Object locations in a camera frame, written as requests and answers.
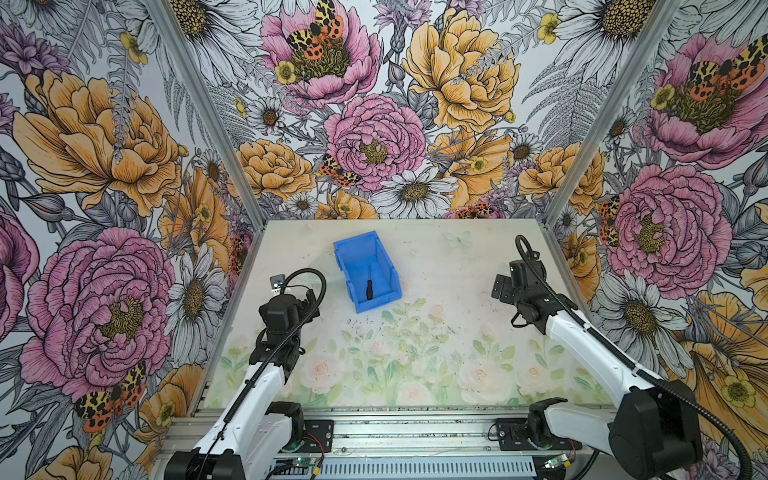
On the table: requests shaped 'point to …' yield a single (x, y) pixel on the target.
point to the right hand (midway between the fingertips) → (514, 294)
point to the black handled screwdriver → (369, 289)
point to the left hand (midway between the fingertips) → (293, 305)
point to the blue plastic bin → (354, 255)
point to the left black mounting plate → (323, 431)
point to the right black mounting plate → (512, 435)
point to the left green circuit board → (298, 461)
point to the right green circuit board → (555, 462)
